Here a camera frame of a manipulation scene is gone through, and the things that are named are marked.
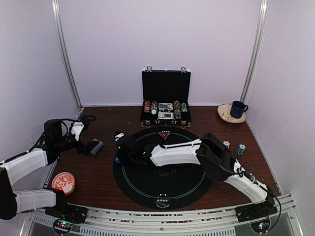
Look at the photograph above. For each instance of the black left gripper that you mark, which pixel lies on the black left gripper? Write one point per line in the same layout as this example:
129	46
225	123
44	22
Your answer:
87	148

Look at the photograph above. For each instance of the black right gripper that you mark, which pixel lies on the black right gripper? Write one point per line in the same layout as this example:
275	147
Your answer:
121	158

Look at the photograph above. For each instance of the blue small blind button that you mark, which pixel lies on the blue small blind button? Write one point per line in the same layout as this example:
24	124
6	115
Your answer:
116	160

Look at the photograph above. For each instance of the blue playing card deck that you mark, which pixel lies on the blue playing card deck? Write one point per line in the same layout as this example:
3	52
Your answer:
96	147

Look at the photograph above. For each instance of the red triangle all-in marker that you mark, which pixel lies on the red triangle all-in marker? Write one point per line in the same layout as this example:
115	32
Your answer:
164	134

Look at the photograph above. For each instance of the clear round dealer button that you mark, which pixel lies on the clear round dealer button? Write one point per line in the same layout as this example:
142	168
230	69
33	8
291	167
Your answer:
163	201

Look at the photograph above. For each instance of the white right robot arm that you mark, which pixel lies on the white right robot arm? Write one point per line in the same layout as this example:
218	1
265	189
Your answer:
208	152

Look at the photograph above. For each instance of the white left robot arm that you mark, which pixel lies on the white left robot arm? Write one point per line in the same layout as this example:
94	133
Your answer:
56	138

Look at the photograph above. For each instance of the red white round coaster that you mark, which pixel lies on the red white round coaster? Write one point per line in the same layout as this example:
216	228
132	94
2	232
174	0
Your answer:
65	182

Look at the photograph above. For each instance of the round black poker mat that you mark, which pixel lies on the round black poker mat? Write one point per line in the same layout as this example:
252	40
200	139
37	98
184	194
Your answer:
184	184

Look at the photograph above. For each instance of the white card box in case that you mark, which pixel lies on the white card box in case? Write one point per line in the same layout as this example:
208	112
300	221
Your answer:
165	115

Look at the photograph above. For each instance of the red chip row in case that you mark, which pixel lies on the red chip row in case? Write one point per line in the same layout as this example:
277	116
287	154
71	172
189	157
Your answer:
147	106

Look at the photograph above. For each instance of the black poker chip case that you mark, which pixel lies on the black poker chip case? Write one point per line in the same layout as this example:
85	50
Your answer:
165	86

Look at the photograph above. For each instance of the multicolour chip row in case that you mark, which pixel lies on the multicolour chip row in case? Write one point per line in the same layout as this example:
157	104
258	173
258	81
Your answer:
177	110

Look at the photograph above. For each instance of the purple green chip row in case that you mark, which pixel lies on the purple green chip row in case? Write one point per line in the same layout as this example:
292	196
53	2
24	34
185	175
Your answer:
184	107

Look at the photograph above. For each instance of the white blue chip stack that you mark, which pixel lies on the white blue chip stack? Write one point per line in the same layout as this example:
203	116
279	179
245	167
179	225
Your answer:
226	143

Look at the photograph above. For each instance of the beige ceramic plate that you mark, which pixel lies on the beige ceramic plate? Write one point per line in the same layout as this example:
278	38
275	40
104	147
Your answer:
224	114

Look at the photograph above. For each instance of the green chip stack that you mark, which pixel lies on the green chip stack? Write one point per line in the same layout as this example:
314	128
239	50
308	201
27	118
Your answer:
241	149

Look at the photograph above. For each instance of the dark blue mug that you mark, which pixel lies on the dark blue mug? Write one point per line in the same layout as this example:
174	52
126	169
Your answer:
237	109

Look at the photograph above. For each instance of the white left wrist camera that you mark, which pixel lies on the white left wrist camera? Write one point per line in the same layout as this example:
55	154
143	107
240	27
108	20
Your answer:
76	130

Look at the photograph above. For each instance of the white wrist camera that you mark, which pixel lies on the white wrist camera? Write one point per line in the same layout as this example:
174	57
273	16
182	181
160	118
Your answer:
76	130
117	135

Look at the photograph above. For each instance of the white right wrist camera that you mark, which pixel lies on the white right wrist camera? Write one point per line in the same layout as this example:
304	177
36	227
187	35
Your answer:
117	135

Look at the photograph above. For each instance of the front aluminium rail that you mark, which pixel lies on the front aluminium rail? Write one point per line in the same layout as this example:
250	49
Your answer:
204	222

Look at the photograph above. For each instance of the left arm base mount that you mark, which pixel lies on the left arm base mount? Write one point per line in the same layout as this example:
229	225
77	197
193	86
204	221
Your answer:
66	218

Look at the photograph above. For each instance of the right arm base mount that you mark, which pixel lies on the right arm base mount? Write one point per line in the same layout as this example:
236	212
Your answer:
258	215

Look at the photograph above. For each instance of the left aluminium frame post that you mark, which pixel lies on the left aluminium frame post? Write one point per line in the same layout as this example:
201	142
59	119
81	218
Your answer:
65	57

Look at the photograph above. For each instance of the aluminium frame post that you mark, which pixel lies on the aluminium frame post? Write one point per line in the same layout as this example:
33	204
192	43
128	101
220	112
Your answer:
257	46
65	57

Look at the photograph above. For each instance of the right aluminium frame post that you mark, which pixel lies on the right aluminium frame post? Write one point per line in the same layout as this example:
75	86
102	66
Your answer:
257	46

